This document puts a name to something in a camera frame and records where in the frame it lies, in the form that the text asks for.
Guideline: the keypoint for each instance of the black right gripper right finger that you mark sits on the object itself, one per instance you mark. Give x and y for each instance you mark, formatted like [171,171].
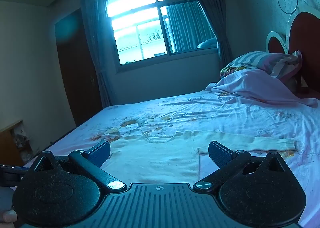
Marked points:
[250,191]

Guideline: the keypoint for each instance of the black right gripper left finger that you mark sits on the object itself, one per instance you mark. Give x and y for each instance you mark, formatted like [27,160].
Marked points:
[64,191]

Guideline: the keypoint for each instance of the cream knit sweater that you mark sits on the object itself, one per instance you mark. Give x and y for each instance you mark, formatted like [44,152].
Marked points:
[175,158]

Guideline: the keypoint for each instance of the person's left hand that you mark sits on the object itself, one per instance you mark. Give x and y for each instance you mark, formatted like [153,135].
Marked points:
[9,218]

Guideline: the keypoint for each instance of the wooden bedside cabinet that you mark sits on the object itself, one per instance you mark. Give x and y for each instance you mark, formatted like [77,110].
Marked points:
[15,145]

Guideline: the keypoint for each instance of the pink folded blanket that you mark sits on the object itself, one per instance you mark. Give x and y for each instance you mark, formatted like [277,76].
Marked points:
[257,85]

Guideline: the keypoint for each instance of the dark wooden door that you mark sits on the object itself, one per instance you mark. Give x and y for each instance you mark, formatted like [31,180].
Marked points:
[77,68]

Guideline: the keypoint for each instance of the striped floral pillow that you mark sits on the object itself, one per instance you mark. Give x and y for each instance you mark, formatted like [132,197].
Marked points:
[278,65]

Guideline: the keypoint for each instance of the red white headboard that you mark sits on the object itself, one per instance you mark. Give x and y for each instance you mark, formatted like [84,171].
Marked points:
[302,34]

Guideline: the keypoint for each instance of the sliding glass window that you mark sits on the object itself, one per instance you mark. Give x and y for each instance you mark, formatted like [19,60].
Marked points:
[148,29]

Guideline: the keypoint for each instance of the left dark curtain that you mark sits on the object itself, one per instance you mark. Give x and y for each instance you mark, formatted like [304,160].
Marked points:
[93,19]

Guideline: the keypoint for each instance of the dark curtain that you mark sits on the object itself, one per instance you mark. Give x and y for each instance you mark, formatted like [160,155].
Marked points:
[93,19]
[215,11]

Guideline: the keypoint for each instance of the right dark curtain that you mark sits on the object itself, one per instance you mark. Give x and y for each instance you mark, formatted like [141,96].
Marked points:
[215,11]

